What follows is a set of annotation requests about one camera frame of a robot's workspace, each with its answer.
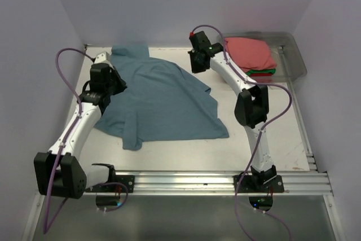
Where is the blue t-shirt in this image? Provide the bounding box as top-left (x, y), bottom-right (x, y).
top-left (94, 45), bottom-right (229, 151)

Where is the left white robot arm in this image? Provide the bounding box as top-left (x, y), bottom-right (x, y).
top-left (34, 61), bottom-right (126, 199)

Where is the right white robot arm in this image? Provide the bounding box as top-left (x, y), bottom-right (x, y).
top-left (188, 31), bottom-right (277, 192)

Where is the folded pink t-shirt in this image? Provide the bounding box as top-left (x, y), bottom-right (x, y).
top-left (225, 37), bottom-right (277, 73)

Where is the folded red t-shirt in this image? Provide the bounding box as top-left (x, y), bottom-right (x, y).
top-left (249, 73), bottom-right (272, 83)

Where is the folded green t-shirt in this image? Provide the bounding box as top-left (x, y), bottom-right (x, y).
top-left (246, 68), bottom-right (276, 76)

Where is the clear plastic bin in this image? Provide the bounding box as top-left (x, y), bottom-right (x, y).
top-left (224, 31), bottom-right (307, 83)

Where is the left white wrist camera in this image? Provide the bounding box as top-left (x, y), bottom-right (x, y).
top-left (94, 51), bottom-right (112, 66)

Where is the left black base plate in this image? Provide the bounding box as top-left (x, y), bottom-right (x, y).
top-left (85, 175), bottom-right (135, 193)

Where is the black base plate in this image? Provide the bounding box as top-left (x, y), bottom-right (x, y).
top-left (85, 175), bottom-right (135, 193)
top-left (233, 174), bottom-right (285, 193)

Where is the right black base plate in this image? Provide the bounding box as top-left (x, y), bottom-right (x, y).
top-left (233, 174), bottom-right (285, 193)

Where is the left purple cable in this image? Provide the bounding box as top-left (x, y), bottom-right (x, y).
top-left (42, 48), bottom-right (129, 235)

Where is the purple cable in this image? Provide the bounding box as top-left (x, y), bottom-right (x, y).
top-left (42, 48), bottom-right (129, 235)
top-left (190, 25), bottom-right (294, 241)

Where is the aluminium mounting rail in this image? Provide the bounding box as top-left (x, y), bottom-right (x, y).
top-left (115, 171), bottom-right (332, 196)

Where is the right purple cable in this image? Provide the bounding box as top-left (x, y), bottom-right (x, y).
top-left (190, 25), bottom-right (294, 241)

